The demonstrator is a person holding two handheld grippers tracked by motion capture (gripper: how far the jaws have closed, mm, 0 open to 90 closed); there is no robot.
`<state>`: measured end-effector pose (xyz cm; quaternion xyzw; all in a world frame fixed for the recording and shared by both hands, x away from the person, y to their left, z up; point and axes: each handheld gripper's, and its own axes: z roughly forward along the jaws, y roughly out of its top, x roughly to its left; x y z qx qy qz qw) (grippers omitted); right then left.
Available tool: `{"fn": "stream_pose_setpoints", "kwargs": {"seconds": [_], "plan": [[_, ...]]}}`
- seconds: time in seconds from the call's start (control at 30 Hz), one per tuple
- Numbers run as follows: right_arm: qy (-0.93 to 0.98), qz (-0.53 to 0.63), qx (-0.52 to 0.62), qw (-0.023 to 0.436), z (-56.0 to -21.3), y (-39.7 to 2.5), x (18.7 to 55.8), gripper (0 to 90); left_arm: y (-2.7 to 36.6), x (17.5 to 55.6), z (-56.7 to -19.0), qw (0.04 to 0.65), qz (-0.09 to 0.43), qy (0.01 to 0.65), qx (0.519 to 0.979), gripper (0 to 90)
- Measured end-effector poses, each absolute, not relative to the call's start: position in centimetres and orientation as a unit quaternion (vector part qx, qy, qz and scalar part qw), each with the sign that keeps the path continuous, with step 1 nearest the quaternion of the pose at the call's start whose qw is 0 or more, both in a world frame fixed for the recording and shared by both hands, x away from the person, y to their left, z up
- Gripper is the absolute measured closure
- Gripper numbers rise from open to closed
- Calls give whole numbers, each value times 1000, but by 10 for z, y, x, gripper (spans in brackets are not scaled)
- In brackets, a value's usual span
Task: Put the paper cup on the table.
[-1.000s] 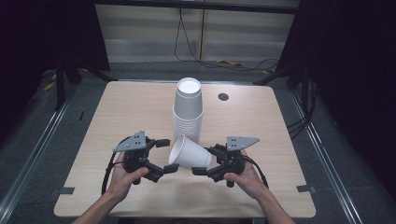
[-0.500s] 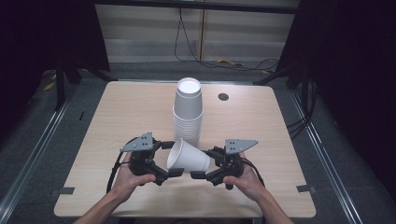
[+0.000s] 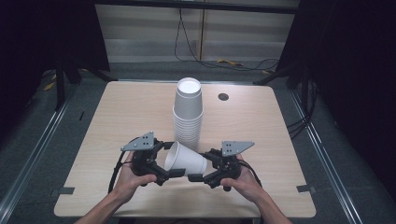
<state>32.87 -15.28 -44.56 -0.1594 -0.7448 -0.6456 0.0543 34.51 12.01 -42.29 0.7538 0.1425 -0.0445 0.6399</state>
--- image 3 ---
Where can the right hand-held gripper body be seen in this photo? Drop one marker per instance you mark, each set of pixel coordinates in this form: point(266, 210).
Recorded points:
point(229, 166)

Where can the round black table grommet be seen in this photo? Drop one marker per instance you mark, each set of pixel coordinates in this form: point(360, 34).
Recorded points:
point(223, 96)

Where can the black overhead crossbar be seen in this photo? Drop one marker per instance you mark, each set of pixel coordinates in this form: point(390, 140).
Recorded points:
point(199, 6)

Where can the black curtain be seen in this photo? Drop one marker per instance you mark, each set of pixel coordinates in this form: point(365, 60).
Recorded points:
point(37, 37)
point(351, 62)

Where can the person's left hand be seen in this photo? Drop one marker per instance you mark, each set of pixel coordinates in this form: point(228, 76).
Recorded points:
point(127, 183)

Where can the metal floor rail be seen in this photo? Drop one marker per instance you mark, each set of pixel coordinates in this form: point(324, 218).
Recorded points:
point(31, 155)
point(327, 161)

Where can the black metal stand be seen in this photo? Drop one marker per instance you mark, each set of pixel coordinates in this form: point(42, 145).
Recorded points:
point(60, 90)
point(275, 75)

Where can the person's right hand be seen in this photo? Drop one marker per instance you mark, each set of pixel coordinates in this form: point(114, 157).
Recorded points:
point(246, 183)

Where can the yellow floor tape scrap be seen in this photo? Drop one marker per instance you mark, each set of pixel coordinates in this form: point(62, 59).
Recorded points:
point(229, 62)
point(49, 86)

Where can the single white paper cup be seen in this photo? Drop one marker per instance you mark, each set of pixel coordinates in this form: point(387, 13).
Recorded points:
point(185, 160)

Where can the grey tape strip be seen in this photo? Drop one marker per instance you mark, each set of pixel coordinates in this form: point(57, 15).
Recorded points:
point(305, 188)
point(66, 190)

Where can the stack of white paper cups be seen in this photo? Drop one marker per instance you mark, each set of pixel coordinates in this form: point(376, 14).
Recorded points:
point(187, 124)

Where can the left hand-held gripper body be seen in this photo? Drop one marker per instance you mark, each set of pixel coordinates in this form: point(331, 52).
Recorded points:
point(144, 161)

